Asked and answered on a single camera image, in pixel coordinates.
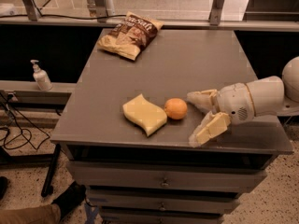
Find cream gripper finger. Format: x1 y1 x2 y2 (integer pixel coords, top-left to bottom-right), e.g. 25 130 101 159
187 89 218 113
189 111 231 147

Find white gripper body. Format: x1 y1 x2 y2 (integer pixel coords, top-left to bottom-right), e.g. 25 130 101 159
216 83 254 124

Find orange fruit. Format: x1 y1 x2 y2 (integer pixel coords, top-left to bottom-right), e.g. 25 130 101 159
164 98 188 119

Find yellow wavy sponge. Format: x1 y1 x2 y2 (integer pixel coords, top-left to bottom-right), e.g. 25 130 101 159
122 94 167 136

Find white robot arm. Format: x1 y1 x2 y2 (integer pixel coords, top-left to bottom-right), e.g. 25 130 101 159
187 57 299 147

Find grey drawer cabinet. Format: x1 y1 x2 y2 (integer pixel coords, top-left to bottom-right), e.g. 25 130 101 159
52 30 292 224

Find sea salt chips bag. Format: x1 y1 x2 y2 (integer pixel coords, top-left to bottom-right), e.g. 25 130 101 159
97 12 164 61

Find black shoe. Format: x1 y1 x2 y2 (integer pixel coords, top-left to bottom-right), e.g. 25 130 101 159
52 181 86 219

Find white pump dispenser bottle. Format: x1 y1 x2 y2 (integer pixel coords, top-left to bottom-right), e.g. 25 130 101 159
31 60 52 91

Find black table leg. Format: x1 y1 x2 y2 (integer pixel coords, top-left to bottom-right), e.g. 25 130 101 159
41 144 61 198

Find person's leg tan trousers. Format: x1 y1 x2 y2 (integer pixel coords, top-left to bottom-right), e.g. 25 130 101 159
0 204 61 224

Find black cable on ledge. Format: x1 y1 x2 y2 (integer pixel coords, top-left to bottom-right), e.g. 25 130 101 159
0 13 127 21

